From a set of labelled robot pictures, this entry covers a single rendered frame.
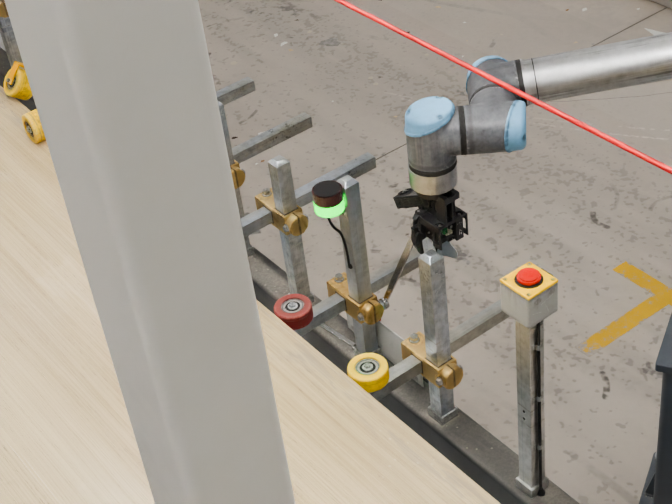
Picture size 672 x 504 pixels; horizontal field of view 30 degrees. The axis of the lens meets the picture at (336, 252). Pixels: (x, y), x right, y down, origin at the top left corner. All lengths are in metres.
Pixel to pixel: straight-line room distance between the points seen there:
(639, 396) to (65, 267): 1.67
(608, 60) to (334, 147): 2.43
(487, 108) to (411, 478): 0.67
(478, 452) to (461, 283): 1.53
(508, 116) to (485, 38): 3.05
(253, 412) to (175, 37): 0.17
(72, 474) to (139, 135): 1.98
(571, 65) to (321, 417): 0.80
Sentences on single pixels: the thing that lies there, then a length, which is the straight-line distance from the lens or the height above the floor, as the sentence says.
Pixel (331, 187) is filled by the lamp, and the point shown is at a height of 1.17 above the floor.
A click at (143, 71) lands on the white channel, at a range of 0.41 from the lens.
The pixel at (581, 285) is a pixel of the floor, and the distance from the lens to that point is 4.00.
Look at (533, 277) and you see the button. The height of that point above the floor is 1.23.
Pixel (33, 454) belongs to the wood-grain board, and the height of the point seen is 0.90.
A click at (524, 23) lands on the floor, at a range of 5.40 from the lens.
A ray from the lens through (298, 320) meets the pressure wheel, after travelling 2.57.
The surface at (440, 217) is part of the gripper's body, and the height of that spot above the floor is 1.16.
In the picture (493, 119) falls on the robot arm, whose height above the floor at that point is 1.36.
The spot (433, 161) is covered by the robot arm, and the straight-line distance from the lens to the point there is 2.28.
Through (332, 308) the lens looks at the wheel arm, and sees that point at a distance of 2.65.
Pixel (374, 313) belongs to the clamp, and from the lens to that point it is 2.64.
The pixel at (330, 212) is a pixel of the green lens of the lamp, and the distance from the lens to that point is 2.44.
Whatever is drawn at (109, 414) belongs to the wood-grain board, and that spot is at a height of 0.90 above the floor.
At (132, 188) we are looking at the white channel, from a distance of 0.43.
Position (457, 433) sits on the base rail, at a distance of 2.58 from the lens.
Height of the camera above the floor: 2.58
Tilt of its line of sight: 38 degrees down
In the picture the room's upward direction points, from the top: 8 degrees counter-clockwise
